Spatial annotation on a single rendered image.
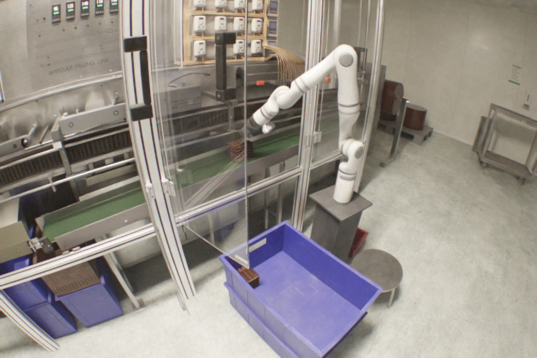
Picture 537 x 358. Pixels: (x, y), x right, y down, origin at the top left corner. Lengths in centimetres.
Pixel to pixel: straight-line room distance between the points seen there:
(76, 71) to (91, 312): 124
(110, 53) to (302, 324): 158
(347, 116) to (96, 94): 117
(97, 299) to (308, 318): 104
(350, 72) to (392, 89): 201
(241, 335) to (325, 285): 51
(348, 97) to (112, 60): 115
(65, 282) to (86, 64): 105
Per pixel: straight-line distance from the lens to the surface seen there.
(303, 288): 127
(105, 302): 145
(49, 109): 135
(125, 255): 156
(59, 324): 159
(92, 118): 102
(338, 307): 124
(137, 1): 84
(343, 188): 120
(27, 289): 137
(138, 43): 43
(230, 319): 142
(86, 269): 126
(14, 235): 117
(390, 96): 293
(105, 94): 132
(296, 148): 144
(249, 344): 136
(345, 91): 99
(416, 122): 433
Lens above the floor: 127
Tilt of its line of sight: 26 degrees down
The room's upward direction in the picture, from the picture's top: 2 degrees clockwise
